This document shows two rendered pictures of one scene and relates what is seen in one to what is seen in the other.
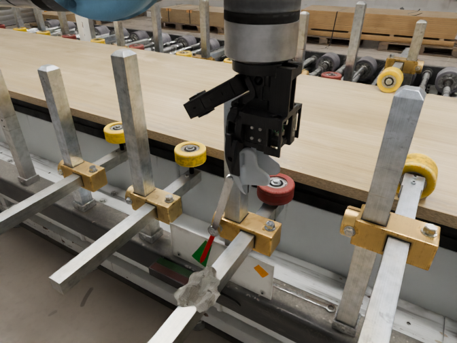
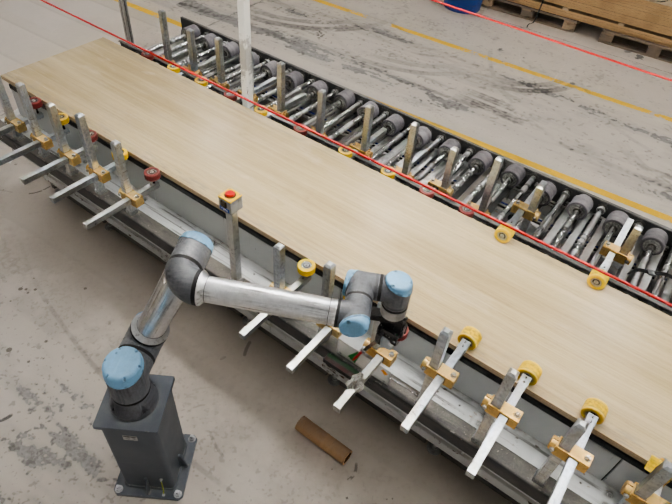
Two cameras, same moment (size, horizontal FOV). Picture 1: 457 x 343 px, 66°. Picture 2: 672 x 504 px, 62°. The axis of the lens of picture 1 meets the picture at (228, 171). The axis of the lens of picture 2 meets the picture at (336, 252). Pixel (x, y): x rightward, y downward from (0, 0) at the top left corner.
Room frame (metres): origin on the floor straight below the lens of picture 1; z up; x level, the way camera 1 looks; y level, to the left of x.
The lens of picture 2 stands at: (-0.78, 0.13, 2.69)
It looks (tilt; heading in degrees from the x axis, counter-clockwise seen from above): 45 degrees down; 2
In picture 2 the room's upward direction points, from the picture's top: 6 degrees clockwise
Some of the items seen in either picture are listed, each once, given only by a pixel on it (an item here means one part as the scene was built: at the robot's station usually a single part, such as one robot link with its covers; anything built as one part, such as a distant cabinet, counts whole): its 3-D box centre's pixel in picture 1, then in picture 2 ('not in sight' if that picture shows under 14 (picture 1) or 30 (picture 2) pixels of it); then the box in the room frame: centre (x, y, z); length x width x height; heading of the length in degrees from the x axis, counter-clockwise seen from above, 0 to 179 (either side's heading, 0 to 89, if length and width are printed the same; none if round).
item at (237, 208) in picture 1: (236, 203); (376, 339); (0.56, -0.02, 0.90); 0.03 x 0.03 x 0.48; 60
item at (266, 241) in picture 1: (246, 227); (379, 350); (0.55, -0.04, 0.85); 0.13 x 0.06 x 0.05; 60
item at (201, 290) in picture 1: (201, 284); (357, 381); (0.38, 0.04, 0.87); 0.09 x 0.07 x 0.02; 150
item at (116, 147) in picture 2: not in sight; (124, 181); (1.32, 1.28, 0.90); 0.03 x 0.03 x 0.48; 60
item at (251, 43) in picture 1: (262, 39); (394, 307); (0.45, -0.04, 1.23); 0.10 x 0.09 x 0.05; 150
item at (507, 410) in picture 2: not in sight; (501, 410); (0.29, -0.47, 0.95); 0.13 x 0.06 x 0.05; 60
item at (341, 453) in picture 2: not in sight; (323, 439); (0.54, 0.15, 0.04); 0.30 x 0.08 x 0.08; 60
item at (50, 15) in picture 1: (91, 11); not in sight; (8.74, 3.15, 0.23); 2.41 x 0.77 x 0.17; 154
